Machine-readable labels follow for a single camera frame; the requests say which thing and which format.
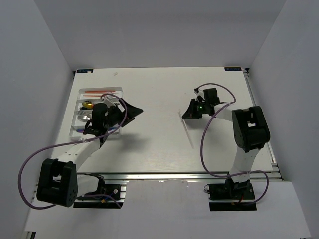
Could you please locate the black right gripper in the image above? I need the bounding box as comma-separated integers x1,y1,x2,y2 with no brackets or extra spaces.
182,98,209,119

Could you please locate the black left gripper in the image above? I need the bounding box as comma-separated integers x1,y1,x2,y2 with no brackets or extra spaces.
103,98,142,129

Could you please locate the white chopstick short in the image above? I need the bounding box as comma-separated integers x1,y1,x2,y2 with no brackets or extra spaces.
178,109,194,149

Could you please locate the silver spoon iridescent handle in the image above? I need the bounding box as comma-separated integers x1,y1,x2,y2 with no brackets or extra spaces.
82,101,94,109

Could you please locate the gold spoon pink handle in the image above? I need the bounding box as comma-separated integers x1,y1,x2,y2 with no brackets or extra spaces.
79,107,93,111

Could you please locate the fork with pink handle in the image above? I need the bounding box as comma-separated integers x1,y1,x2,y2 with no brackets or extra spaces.
76,111,92,122

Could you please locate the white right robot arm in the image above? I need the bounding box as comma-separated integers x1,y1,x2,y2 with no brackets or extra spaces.
181,87,271,199

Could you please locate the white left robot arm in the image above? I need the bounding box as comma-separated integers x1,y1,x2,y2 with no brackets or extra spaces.
36,98,143,207

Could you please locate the white divided cutlery tray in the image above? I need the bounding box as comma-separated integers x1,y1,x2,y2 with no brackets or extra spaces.
69,87,123,141

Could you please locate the blue label sticker right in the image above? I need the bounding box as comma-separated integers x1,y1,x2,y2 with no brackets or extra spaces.
224,67,242,71

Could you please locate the blue label sticker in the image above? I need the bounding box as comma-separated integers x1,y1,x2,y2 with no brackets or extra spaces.
224,67,242,71
76,69,94,74

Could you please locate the blue label sticker left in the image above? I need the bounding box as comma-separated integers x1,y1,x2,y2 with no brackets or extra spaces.
76,69,94,74

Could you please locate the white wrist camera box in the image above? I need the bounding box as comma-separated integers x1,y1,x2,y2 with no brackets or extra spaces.
102,95,125,112

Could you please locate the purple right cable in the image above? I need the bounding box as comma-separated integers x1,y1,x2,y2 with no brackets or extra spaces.
193,83,269,205

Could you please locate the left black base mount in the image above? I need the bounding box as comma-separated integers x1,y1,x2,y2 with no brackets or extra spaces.
73,174,123,209

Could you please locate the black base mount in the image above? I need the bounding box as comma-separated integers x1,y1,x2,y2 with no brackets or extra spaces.
73,174,123,209
203,178,257,212

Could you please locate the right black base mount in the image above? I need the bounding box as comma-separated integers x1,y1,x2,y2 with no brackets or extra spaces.
203,178,257,212

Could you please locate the aluminium table frame rail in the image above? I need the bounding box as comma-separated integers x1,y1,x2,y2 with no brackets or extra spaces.
242,68,283,180

